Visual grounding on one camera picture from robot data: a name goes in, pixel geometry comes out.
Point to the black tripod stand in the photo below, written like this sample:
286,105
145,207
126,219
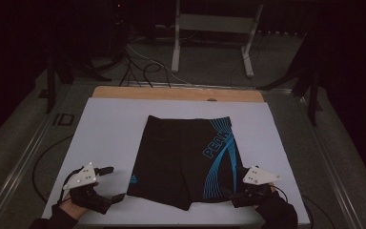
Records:
311,82
52,82

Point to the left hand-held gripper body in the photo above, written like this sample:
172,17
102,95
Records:
81,178

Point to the black shorts with blue print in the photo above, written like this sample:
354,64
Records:
171,159

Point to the person's left hand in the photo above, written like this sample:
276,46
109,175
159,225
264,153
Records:
71,208

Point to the aluminium floor rail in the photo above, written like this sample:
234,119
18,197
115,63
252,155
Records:
330,165
16,171

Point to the white metal stand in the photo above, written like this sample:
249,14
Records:
214,24

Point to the person's right hand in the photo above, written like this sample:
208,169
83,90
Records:
271,197

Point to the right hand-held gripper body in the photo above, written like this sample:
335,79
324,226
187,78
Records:
258,176

